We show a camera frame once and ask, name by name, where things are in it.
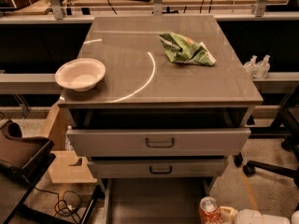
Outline white bowl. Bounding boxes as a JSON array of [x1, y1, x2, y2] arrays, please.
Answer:
[[55, 58, 106, 91]]

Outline middle grey drawer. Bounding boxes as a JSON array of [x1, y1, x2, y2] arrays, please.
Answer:
[[88, 159, 227, 179]]

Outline grey drawer cabinet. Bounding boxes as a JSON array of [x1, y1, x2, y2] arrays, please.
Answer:
[[57, 14, 263, 224]]

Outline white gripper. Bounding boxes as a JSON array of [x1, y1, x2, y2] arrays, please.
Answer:
[[221, 206, 291, 224]]

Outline grey drawer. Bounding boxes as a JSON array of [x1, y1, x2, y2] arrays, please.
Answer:
[[88, 159, 227, 179], [104, 177, 209, 224], [66, 128, 250, 157]]

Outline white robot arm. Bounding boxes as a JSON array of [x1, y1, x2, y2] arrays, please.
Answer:
[[221, 206, 299, 224]]

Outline top grey drawer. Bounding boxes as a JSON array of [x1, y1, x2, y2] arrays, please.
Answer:
[[66, 128, 250, 157]]

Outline clear sanitizer bottle right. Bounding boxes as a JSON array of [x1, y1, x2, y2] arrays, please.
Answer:
[[253, 55, 270, 78]]

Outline green chip bag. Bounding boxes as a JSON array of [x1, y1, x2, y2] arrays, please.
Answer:
[[159, 33, 216, 66]]

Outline red coke can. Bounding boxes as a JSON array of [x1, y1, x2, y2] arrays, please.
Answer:
[[199, 196, 222, 224]]

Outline black office chair base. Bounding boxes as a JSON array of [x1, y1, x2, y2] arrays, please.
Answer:
[[233, 87, 299, 212]]

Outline dark chair at left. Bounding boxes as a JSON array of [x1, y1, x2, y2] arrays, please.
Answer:
[[0, 119, 59, 224]]

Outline bottom grey drawer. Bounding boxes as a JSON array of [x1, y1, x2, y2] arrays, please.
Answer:
[[104, 177, 209, 224]]

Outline clear sanitizer bottle left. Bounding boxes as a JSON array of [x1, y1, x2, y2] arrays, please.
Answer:
[[243, 55, 257, 77]]

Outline wooden box on floor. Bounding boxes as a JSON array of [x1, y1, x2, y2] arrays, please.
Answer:
[[40, 104, 96, 184]]

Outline clear sanitizer bottle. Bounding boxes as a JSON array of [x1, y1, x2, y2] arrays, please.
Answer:
[[243, 55, 257, 77], [253, 55, 270, 78]]

